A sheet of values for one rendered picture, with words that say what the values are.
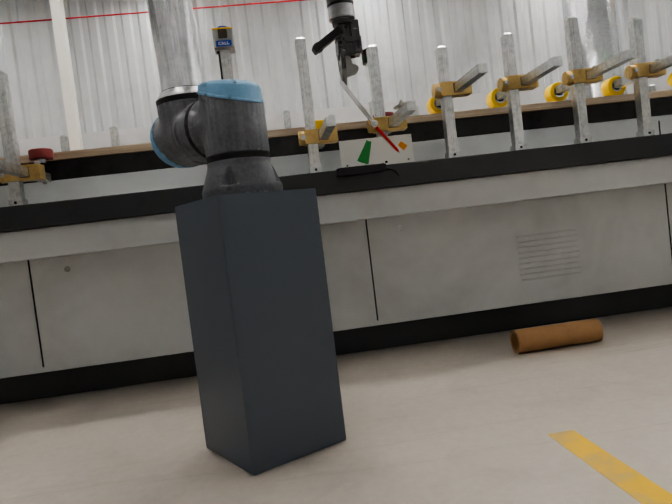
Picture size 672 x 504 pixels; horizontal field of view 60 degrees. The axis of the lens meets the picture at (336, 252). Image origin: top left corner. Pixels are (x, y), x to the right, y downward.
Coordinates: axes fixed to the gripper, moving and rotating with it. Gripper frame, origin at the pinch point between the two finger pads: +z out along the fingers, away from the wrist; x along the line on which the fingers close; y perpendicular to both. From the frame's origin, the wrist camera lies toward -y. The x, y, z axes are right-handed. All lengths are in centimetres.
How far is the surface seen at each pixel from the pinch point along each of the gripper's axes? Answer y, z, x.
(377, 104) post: 11.9, 7.6, 6.1
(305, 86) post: -12.5, -1.1, 6.0
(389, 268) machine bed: 13, 67, 28
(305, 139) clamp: -14.9, 17.1, 5.3
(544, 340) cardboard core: 56, 95, -10
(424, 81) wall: 245, -167, 724
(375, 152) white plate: 9.0, 24.3, 5.4
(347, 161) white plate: -1.3, 26.3, 5.4
